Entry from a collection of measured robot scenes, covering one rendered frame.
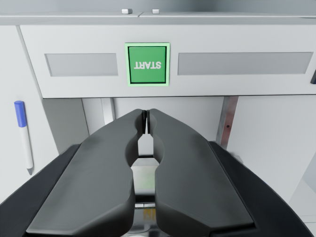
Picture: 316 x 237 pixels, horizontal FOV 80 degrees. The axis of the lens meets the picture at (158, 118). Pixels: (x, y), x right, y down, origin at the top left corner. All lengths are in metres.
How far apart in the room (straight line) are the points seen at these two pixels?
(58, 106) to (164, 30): 0.21
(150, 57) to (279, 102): 0.36
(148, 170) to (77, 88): 0.27
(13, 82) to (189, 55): 0.23
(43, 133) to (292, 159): 0.62
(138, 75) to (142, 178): 0.30
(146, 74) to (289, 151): 0.49
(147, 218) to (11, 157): 0.37
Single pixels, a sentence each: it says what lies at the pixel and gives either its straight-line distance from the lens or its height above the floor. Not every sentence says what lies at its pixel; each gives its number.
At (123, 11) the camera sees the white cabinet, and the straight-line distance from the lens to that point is 0.60.
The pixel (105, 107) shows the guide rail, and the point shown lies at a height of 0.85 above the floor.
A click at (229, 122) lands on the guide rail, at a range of 0.46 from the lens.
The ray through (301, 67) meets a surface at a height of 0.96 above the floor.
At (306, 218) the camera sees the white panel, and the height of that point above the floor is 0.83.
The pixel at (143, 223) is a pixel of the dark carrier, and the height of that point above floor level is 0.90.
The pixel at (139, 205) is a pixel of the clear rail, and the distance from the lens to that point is 0.54.
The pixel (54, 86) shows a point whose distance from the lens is 0.30.
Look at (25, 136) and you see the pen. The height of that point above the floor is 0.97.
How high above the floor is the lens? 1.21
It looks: 60 degrees down
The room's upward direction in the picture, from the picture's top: 175 degrees clockwise
